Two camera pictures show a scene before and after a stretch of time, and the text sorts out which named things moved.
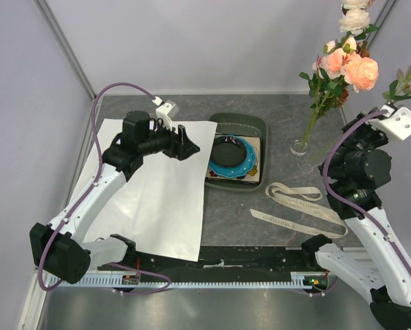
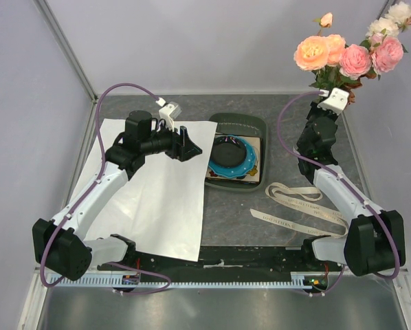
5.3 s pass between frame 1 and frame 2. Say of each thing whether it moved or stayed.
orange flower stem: moved
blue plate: stayed
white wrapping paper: stayed
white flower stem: moved
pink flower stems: moved
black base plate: stayed
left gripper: stayed
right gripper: moved
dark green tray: stayed
